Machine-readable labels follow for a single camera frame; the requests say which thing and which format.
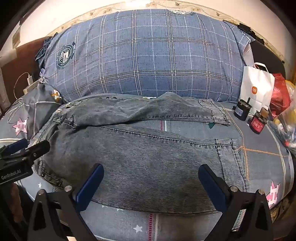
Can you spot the grey star print bed sheet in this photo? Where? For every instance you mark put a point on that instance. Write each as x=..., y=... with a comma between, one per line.
x=261, y=162

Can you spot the clear plastic bag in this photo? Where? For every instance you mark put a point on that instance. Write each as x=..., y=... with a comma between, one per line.
x=286, y=129

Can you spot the blue plaid quilt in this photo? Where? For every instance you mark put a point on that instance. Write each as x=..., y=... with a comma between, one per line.
x=150, y=58

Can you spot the black clip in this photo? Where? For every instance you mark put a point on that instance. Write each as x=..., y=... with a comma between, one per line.
x=245, y=27

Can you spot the grey denim pants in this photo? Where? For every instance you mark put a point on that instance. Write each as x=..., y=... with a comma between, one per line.
x=138, y=157

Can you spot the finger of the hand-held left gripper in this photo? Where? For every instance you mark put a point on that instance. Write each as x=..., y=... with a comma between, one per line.
x=17, y=145
x=38, y=149

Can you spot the small red black box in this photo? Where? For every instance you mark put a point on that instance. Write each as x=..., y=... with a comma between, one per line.
x=256, y=122

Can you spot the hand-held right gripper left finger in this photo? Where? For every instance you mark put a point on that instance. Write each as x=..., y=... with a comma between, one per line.
x=89, y=187

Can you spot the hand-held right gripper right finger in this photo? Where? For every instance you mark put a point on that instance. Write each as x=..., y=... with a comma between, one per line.
x=211, y=187

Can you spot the brown wooden headboard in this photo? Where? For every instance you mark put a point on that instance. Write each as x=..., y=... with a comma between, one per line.
x=13, y=67

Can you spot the red plastic bag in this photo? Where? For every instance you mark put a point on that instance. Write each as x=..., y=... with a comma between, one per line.
x=281, y=95

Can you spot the black panel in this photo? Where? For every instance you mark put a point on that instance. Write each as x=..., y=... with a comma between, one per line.
x=266, y=55

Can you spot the white paper bag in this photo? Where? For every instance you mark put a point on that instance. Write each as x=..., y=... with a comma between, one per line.
x=256, y=85

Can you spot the grey star print pillow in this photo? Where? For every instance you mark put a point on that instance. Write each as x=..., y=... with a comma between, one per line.
x=41, y=102

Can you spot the dark blue cloth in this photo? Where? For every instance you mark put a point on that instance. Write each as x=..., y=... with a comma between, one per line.
x=44, y=53

